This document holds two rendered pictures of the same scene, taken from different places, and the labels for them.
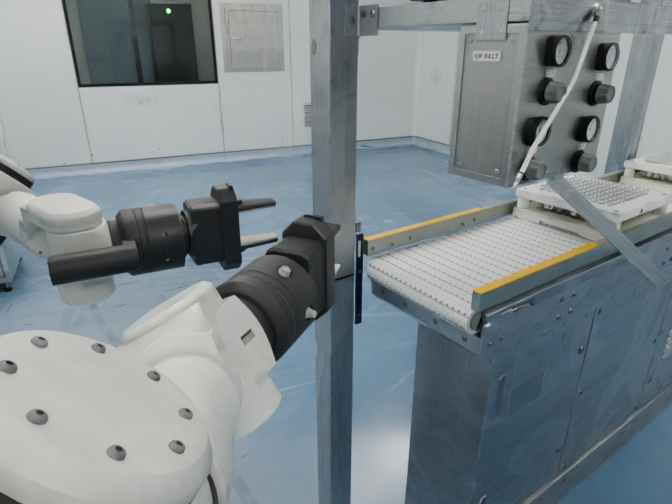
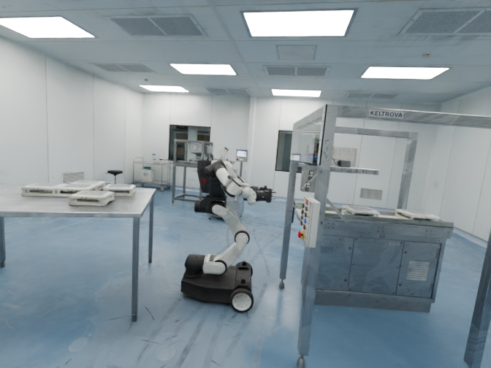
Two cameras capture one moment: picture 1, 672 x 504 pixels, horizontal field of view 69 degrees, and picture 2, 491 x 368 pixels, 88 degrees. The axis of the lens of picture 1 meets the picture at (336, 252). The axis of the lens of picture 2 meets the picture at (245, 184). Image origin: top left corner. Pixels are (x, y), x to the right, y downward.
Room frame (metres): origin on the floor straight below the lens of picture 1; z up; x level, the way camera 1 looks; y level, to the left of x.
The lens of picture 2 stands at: (-1.38, -1.06, 1.37)
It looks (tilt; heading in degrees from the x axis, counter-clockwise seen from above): 7 degrees down; 35
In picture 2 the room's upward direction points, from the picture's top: 4 degrees clockwise
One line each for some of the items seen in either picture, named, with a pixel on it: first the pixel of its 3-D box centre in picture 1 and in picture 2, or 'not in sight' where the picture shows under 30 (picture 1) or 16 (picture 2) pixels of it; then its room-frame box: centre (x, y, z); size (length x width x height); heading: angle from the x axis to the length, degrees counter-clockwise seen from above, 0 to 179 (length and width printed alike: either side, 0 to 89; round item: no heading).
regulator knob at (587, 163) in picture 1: (585, 159); not in sight; (0.71, -0.36, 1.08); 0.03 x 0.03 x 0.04; 36
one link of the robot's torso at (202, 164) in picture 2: not in sight; (215, 175); (0.33, 0.50, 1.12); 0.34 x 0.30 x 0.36; 35
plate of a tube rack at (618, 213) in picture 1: (592, 195); (359, 209); (1.11, -0.60, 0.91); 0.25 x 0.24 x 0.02; 36
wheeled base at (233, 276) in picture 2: not in sight; (218, 273); (0.38, 0.43, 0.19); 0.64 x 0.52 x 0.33; 125
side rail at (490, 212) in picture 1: (558, 193); (362, 211); (1.27, -0.60, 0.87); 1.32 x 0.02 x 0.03; 126
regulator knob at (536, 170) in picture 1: (534, 165); not in sight; (0.64, -0.26, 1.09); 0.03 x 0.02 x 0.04; 126
